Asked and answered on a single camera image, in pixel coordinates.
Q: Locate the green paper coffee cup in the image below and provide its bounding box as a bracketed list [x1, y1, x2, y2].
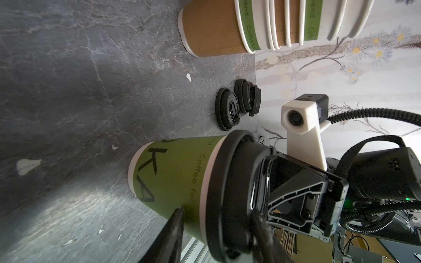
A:
[128, 136, 226, 242]

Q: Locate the stack of paper cups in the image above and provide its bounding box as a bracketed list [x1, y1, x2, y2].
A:
[177, 0, 374, 58]

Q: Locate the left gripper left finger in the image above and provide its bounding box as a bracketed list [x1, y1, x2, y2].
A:
[139, 207, 185, 263]

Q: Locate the single black lid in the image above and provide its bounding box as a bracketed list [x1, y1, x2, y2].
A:
[215, 88, 240, 131]

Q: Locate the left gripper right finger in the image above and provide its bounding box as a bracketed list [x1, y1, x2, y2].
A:
[250, 210, 293, 263]

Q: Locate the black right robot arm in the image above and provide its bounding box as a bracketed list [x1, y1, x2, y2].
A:
[266, 101, 421, 245]

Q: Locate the black cup lid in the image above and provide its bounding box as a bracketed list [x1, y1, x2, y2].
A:
[205, 130, 276, 263]

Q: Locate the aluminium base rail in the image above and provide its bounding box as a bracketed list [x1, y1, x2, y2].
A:
[180, 238, 211, 263]

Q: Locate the stack of black lids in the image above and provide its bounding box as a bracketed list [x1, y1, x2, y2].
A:
[234, 78, 262, 117]

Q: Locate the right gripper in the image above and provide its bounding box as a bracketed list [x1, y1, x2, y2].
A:
[266, 152, 349, 237]

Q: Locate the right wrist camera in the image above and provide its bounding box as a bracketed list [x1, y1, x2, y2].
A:
[281, 94, 331, 170]

